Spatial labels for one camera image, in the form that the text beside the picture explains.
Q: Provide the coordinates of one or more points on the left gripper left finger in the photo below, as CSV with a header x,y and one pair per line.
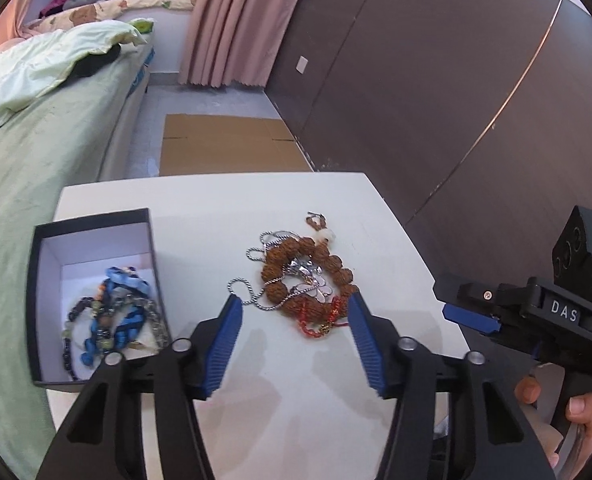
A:
x,y
213,342

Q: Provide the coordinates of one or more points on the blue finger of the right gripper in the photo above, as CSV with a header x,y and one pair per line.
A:
x,y
480,323

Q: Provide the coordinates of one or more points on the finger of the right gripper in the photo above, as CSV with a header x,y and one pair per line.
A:
x,y
465,293

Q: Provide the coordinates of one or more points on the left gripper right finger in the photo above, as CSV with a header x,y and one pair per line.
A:
x,y
376,340

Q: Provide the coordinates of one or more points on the white table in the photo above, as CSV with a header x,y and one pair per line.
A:
x,y
294,403

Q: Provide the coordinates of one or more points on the black box white interior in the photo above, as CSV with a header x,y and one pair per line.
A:
x,y
92,289

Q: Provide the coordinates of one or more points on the dark brown wardrobe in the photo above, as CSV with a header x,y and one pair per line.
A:
x,y
473,118

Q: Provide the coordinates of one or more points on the flat brown cardboard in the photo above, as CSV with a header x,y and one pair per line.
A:
x,y
213,144

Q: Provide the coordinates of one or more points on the bed with green sheet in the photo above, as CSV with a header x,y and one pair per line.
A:
x,y
59,140

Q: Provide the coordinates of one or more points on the black cloth on bed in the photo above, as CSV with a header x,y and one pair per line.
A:
x,y
93,63

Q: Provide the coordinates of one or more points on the green toy on bed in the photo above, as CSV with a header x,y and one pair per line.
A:
x,y
144,26

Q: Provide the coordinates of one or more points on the pink curtain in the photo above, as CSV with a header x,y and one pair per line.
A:
x,y
234,41

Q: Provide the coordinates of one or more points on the light green duvet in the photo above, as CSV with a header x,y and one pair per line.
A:
x,y
38,65

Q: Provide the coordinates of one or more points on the floral patterned quilt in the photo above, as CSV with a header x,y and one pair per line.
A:
x,y
101,10

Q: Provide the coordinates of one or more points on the black tracking camera box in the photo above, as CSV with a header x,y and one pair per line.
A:
x,y
572,254

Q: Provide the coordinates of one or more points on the white wall switch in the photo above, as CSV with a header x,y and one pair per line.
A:
x,y
302,64

